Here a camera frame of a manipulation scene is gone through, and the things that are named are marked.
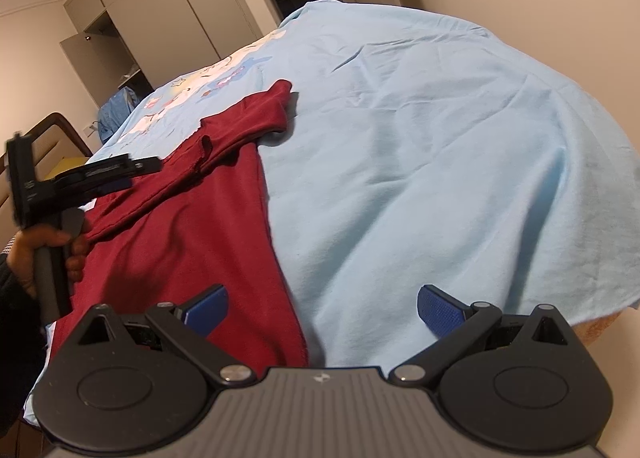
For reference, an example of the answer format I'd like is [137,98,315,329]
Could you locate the dark red long-sleeve shirt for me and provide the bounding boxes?
[52,80,308,374]

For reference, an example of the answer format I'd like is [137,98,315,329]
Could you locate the person's left hand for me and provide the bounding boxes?
[6,220,91,299]

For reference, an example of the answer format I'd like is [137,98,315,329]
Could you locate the olive green pillow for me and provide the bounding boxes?
[46,157,88,180]

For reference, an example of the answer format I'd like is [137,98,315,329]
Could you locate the brown beige bed headboard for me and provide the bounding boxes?
[0,112,92,249]

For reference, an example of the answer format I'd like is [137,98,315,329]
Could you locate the blue garment on chair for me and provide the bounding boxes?
[98,87,139,144]

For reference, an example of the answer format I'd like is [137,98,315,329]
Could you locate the grey built-in wardrobe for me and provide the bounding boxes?
[61,0,262,105]

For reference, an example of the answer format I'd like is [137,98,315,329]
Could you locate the light blue cartoon bedsheet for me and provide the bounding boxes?
[99,0,639,370]

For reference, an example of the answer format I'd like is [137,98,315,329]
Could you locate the wall power socket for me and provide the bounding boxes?
[84,121,98,137]

